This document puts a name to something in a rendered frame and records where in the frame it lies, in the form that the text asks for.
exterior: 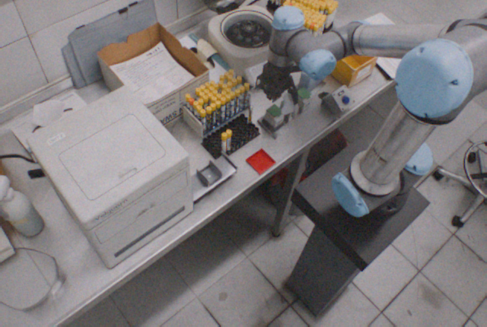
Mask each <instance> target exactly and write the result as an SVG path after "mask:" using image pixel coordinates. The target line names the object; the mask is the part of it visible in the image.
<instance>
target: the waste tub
mask: <svg viewBox="0 0 487 327"><path fill-rule="evenodd" d="M378 58H379V57H369V56H359V55H352V56H347V57H345V58H344V59H340V60H339V61H338V62H337V63H336V67H335V68H334V70H333V71H332V73H331V75H332V76H333V77H334V78H335V79H336V80H337V81H338V82H339V83H340V84H341V85H346V86H347V88H348V89H349V88H350V87H352V86H354V85H355V84H357V83H358V82H360V81H362V80H364V79H365V78H367V77H369V76H371V74H372V72H373V70H374V66H375V65H376V63H377V60H378Z"/></svg>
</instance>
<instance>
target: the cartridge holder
mask: <svg viewBox="0 0 487 327"><path fill-rule="evenodd" d="M264 118H265V115H264V116H262V117H260V118H259V119H258V120H257V122H258V123H259V124H260V125H261V126H262V127H263V128H264V129H265V130H266V131H269V132H270V133H271V134H272V135H273V137H275V138H276V139H277V138H278V137H281V135H282V134H284V133H285V132H286V131H288V127H287V126H286V125H285V120H283V122H281V124H279V125H277V126H276V127H275V128H274V127H273V126H272V125H271V124H270V122H268V121H266V120H265V119H264Z"/></svg>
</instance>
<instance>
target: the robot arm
mask: <svg viewBox="0 0 487 327"><path fill-rule="evenodd" d="M352 55H359V56H369V57H380V58H390V59H401V60H400V61H399V64H398V66H397V68H396V69H397V70H396V77H395V81H396V82H397V83H398V85H397V86H396V92H397V96H398V103H397V104H396V105H395V107H394V108H393V111H392V112H391V114H390V115H389V116H388V118H387V121H386V122H385V123H384V125H383V126H382V128H380V130H379V131H378V133H377V134H376V136H375V138H374V140H373V141H372V142H371V144H370V146H369V147H368V149H367V150H366V151H363V152H361V153H360V154H357V155H356V156H355V157H354V158H353V160H352V162H351V163H350V165H349V167H348V168H347V169H346V170H344V171H342V172H341V173H337V174H336V175H335V176H334V177H333V180H332V188H333V191H334V195H335V197H336V198H337V200H338V202H339V204H340V205H341V206H342V207H343V208H344V210H345V211H347V212H348V213H349V214H351V215H352V216H354V217H362V216H363V215H365V214H368V213H369V212H370V211H374V212H376V213H378V214H392V213H395V212H398V211H399V210H400V209H401V208H402V207H403V206H404V205H405V203H406V201H407V199H408V197H409V190H410V189H411V188H412V187H413V186H414V185H415V184H416V183H417V182H418V181H419V180H420V179H421V178H422V177H423V176H424V175H425V174H427V173H428V172H429V170H430V168H431V166H432V164H433V161H434V160H433V154H432V151H431V149H430V147H429V146H428V145H427V144H426V143H425V141H426V140H427V139H428V138H429V137H430V135H431V133H432V132H433V131H434V130H435V129H436V128H437V127H438V126H441V125H447V124H449V123H451V122H453V121H454V120H455V119H456V118H457V117H458V116H459V115H460V113H461V112H462V109H463V108H464V107H465V106H466V105H467V104H468V102H470V101H471V99H473V98H474V97H475V96H477V95H478V94H480V93H482V92H483V91H485V90H487V19H457V20H455V21H453V22H451V23H450V24H432V25H427V24H371V23H368V22H367V21H365V20H359V21H353V22H351V23H349V24H347V25H345V26H343V27H340V28H338V29H335V30H331V31H330V32H328V33H324V34H322V35H319V36H318V37H314V36H313V35H312V34H311V33H310V32H309V31H308V30H307V28H306V27H305V26H304V14H303V13H302V11H301V10H300V8H297V7H295V6H292V5H284V6H281V7H280V8H278V9H277V10H276V11H275V13H274V18H273V22H272V32H271V37H270V38H269V45H268V51H267V62H266V63H265V64H263V71H262V74H260V75H258V76H257V77H256V86H254V87H253V88H252V89H254V88H256V89H257V90H260V89H261V90H263V93H264V94H266V99H269V100H270V101H271V100H272V103H274V102H275V101H277V100H278V99H279V98H280V97H282V94H283V93H284V92H285V91H286V90H288V92H287V93H285V94H284V97H283V100H284V102H285V104H284V106H283V107H282V115H287V114H289V113H290V114H291V116H292V119H294V118H295V117H296V115H297V111H298V89H297V88H296V86H295V85H294V80H293V78H292V76H291V75H290V74H291V73H295V72H301V71H302V72H304V73H305V74H306V75H307V76H308V77H310V78H312V79H313V80H314V81H321V80H323V78H325V77H326V76H327V75H330V74H331V73H332V71H333V70H334V68H335V67H336V63H337V62H338V61H339V60H340V59H344V58H345V57H347V56H352ZM258 80H259V82H258ZM257 82H258V84H257ZM252 89H251V90H252Z"/></svg>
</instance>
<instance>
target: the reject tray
mask: <svg viewBox="0 0 487 327"><path fill-rule="evenodd" d="M246 162H247V163H248V164H249V165H250V166H251V167H252V168H253V169H254V170H255V171H256V172H257V173H258V174H259V175H260V176H261V174H262V173H264V172H265V171H266V170H268V169H270V168H271V167H273V166H274V165H275V164H276V161H275V160H274V159H273V158H272V157H271V156H270V155H269V154H268V153H266V152H265V151H264V150H263V148H260V150H259V151H257V152H256V153H255V154H252V155H250V156H249V157H248V158H247V159H246Z"/></svg>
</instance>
